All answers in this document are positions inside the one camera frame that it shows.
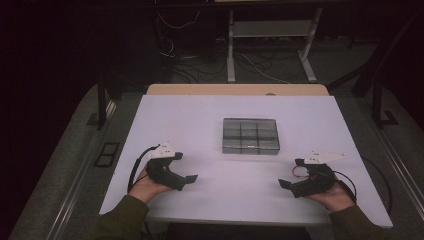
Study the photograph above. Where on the black floor socket panel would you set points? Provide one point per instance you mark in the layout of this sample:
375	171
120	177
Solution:
106	154

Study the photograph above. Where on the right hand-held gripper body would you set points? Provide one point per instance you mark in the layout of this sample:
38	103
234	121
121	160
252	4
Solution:
318	180

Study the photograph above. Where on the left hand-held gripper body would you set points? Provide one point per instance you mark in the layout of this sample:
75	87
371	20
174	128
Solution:
159	170

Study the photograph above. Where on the black metal stand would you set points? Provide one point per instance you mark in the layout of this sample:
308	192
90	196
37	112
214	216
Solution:
377	106
101	106

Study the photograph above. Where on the person's left hand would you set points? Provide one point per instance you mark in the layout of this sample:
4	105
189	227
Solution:
143	188

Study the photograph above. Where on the wooden table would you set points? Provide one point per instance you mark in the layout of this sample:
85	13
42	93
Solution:
233	89

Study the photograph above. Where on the person's right hand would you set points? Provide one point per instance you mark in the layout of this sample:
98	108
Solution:
335	198

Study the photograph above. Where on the white metal desk frame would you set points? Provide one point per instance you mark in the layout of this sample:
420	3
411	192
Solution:
271	28

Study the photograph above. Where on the metal floor rail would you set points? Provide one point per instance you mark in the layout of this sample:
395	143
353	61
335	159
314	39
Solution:
403	173
78	186

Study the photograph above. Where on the clear plastic compartment box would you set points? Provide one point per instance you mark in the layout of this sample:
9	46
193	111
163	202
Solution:
250	136

